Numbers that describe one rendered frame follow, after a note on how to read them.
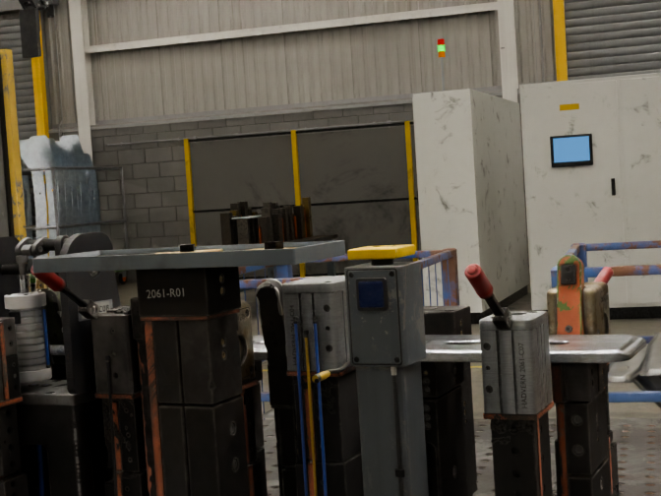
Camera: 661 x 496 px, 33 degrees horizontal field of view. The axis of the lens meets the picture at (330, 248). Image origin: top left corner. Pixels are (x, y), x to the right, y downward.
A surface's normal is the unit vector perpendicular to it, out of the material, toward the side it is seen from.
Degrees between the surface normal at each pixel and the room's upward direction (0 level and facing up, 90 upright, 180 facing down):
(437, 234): 90
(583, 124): 90
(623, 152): 90
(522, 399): 90
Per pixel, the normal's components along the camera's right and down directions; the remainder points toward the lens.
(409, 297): 0.90, -0.04
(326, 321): -0.43, 0.07
